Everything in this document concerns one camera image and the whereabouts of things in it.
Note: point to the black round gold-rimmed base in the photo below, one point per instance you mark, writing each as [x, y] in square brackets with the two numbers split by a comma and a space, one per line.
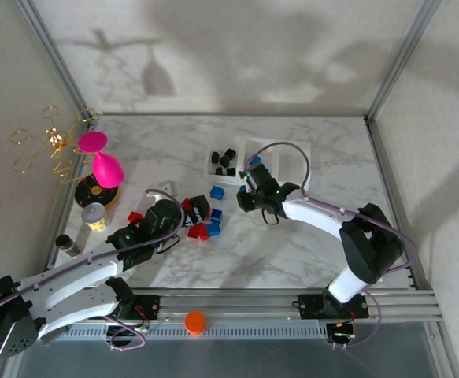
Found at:
[95, 199]

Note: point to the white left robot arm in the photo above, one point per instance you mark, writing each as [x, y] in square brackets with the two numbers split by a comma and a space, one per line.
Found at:
[67, 287]

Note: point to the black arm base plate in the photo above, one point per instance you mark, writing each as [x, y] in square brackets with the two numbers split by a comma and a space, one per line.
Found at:
[312, 305]
[148, 305]

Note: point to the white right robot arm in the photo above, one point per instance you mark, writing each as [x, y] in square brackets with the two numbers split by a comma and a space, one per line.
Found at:
[371, 244]

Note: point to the white plastic container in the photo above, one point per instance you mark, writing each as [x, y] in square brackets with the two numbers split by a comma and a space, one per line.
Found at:
[266, 147]
[223, 179]
[294, 157]

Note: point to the red lego brick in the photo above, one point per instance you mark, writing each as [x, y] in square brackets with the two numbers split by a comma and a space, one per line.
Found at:
[134, 216]
[186, 204]
[202, 232]
[193, 233]

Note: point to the aluminium frame post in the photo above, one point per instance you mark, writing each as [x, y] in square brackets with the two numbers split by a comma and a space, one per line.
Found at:
[56, 59]
[404, 55]

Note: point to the black lego brick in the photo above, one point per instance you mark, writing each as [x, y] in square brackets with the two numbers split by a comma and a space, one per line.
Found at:
[224, 161]
[214, 156]
[231, 171]
[218, 171]
[229, 153]

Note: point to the aluminium mounting rail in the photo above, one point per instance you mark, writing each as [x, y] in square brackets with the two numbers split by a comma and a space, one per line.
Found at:
[233, 305]

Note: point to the small black bottle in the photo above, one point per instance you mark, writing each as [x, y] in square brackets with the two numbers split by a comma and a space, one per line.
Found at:
[67, 245]

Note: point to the orange plastic cylinder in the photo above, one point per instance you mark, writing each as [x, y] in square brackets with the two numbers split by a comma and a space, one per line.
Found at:
[195, 323]

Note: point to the yellow jar grey lid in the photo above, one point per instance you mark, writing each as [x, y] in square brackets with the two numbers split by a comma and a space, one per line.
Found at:
[94, 217]

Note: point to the pink hourglass-shaped goblet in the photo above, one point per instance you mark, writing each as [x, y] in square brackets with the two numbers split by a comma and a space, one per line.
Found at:
[107, 169]

